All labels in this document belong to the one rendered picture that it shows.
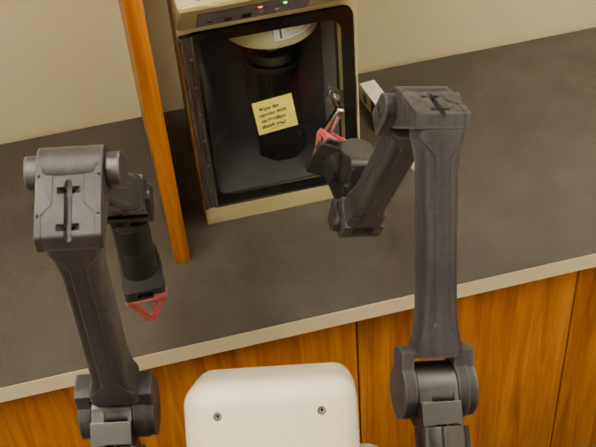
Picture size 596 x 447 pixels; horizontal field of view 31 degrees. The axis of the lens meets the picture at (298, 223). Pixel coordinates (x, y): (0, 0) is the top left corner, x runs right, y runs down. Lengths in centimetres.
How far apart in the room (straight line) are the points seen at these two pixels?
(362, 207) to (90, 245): 63
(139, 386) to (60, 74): 112
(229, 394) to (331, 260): 81
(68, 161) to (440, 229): 49
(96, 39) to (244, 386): 124
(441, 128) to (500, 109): 102
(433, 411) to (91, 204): 53
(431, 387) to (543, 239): 74
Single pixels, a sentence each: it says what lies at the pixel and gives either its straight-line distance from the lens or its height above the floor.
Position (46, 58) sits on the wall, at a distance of 241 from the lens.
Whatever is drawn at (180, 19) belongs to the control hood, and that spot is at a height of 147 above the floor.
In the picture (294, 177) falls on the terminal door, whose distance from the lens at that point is 212.
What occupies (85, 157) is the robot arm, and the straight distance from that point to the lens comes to 125.
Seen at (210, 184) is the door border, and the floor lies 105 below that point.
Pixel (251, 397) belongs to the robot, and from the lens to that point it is 130.
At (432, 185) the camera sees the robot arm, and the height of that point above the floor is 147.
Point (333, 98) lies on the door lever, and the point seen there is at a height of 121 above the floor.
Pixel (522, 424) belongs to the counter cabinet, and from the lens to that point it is 251.
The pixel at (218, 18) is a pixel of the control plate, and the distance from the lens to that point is 182.
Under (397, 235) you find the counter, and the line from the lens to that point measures 212.
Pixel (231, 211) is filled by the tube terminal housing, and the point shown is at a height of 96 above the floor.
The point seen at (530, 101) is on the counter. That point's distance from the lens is 246.
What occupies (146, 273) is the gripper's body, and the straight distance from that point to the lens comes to 173.
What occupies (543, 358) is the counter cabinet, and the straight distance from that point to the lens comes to 235.
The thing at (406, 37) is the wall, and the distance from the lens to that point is 256.
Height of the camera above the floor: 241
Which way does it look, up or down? 43 degrees down
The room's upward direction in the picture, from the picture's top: 5 degrees counter-clockwise
